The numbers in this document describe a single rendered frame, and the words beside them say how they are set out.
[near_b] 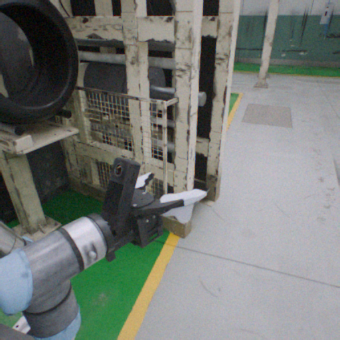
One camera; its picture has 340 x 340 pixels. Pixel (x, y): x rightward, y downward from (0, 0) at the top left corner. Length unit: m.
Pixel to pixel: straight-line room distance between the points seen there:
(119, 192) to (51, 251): 0.13
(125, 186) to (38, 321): 0.23
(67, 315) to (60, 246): 0.12
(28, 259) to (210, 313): 1.30
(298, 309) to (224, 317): 0.41
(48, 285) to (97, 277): 1.37
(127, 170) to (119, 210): 0.07
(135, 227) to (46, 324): 0.19
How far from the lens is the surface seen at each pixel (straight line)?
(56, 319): 0.48
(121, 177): 0.45
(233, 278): 1.77
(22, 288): 0.42
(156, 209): 0.46
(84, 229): 0.43
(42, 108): 1.46
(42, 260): 0.42
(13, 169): 1.91
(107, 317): 1.62
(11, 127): 1.45
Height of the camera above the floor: 1.36
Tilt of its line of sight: 30 degrees down
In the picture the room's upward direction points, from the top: straight up
